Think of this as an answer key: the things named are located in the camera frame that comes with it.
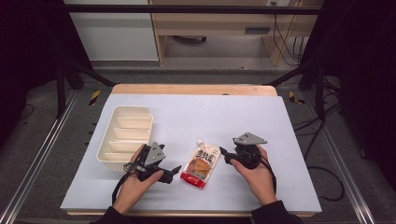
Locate white wall socket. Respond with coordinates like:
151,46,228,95
265,0,291,7

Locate white cabinet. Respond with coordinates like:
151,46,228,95
68,12,160,62

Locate dark curtain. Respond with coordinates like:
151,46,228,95
298,0,396,190
0,0,94,147

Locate yellow and black floor tape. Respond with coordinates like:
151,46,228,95
287,91,306,105
88,89,103,107

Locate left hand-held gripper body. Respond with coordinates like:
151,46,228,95
123,141,174,185

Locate black gripper strap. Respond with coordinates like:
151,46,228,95
111,170,134,207
259,153,278,196

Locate black floor cable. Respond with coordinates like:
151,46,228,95
291,102,347,203

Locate black horizontal frame bar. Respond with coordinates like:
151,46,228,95
63,4,323,16

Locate aluminium floor rail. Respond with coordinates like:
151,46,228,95
0,89,79,224
302,91,378,224

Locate black metal stand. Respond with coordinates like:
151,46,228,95
55,58,117,119
264,61,327,121

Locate person's right hand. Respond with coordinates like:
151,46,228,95
229,144,278,207

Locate person's left hand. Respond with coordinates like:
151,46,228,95
112,143,164,216

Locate red and white snack packet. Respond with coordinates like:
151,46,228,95
179,138,221,189

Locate black right gripper strap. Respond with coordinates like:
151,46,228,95
259,153,278,196

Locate cream divided storage box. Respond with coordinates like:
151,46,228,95
95,105,154,173

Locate light wooden desk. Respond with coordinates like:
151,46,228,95
148,0,322,67

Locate black hanging cables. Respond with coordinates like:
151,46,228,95
272,13,310,67

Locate white table mat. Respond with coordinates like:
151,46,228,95
60,92,322,215

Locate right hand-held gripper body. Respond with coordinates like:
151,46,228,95
233,132,268,171

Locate black left gripper strap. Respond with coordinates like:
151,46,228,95
111,170,134,207

